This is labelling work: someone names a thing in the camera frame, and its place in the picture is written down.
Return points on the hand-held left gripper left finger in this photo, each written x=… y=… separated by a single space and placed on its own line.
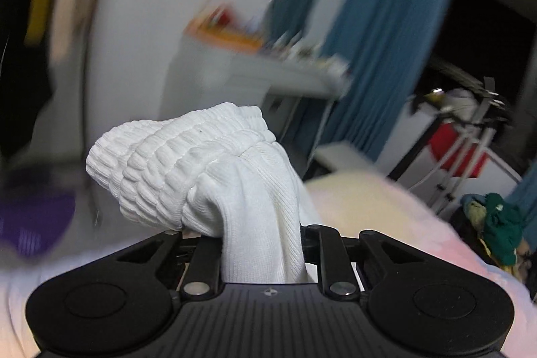
x=205 y=257

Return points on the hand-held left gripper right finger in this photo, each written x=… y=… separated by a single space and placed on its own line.
x=329 y=257

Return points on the pastel patterned blanket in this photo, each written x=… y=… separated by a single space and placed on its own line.
x=377 y=207

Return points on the red garment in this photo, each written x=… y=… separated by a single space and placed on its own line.
x=444 y=144

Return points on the green garment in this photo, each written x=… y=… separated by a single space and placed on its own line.
x=499 y=223

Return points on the purple cloth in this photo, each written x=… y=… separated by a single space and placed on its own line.
x=33 y=219

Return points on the white dressing table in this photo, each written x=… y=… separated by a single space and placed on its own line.
x=235 y=77

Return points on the row of cosmetic bottles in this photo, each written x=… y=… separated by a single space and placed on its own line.
x=310 y=54

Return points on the orange tray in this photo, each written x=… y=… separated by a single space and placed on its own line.
x=226 y=37

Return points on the garment steamer stand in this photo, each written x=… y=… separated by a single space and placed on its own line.
x=488 y=93

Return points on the wavy edged mirror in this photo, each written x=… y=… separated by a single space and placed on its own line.
x=289 y=10

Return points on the dark framed window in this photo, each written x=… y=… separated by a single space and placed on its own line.
x=482 y=26

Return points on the dark cloth with yellow stripe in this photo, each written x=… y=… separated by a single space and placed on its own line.
x=21 y=47

